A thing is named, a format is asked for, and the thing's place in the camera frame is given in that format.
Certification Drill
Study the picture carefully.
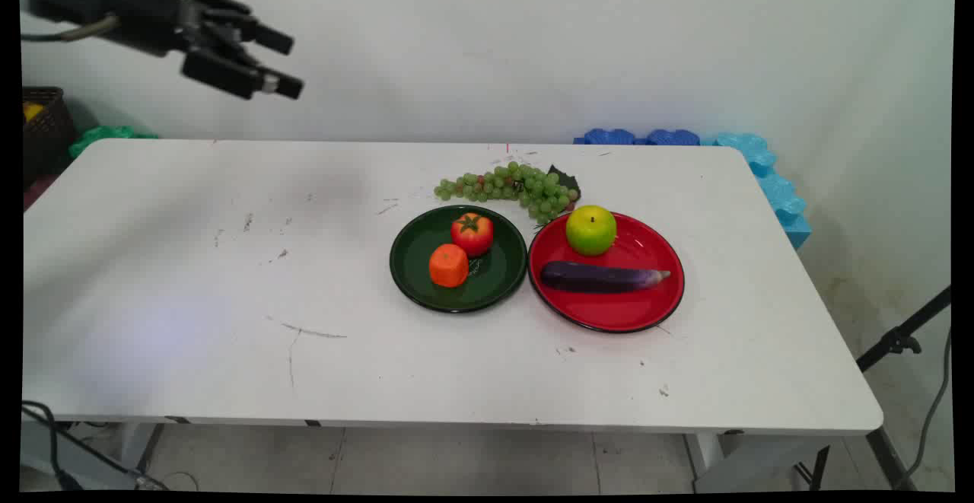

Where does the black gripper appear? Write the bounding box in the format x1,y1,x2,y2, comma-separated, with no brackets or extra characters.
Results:
29,0,305,101

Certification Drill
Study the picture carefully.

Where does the purple toy eggplant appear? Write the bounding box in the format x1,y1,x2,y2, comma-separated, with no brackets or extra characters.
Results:
540,260,673,295

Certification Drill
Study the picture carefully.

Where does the green plastic bag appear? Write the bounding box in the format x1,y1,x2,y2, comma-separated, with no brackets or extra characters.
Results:
69,125,160,159

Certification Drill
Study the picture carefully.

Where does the black woven basket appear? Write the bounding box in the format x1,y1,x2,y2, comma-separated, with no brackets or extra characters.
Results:
22,86,78,186

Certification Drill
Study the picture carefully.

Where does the dark green round plate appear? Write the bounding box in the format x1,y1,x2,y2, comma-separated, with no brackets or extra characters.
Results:
389,205,529,314

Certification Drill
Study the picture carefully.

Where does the red toy tomato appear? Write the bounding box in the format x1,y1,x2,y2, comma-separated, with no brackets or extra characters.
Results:
450,212,495,259

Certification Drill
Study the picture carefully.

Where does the orange toy persimmon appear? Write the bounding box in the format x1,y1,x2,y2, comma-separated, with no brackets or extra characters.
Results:
428,244,470,289

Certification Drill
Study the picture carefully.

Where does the green toy grape bunch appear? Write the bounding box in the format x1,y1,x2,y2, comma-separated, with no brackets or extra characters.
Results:
433,161,584,227

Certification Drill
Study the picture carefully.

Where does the green toy apple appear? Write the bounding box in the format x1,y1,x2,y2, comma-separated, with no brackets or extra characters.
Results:
565,205,619,257

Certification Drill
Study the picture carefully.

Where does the white table leg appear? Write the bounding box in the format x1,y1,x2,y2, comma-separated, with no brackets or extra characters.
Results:
683,431,824,493
114,421,165,475

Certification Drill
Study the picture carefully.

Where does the red round plate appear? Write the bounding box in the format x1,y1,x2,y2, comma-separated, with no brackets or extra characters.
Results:
527,212,686,335

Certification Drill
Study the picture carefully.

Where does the light blue foam mat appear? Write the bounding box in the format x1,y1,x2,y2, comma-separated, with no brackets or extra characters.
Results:
699,132,813,251

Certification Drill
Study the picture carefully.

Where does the black tripod stand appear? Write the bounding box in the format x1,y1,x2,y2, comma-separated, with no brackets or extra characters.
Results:
794,285,953,492

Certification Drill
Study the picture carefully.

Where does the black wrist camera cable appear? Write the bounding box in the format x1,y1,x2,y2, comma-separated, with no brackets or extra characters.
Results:
21,15,121,43

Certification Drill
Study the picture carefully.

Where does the black floor cable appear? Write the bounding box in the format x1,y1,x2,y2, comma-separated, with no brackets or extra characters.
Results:
21,400,170,492

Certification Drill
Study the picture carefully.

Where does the grey hanging cable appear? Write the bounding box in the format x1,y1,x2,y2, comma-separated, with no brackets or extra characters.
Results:
893,326,953,490

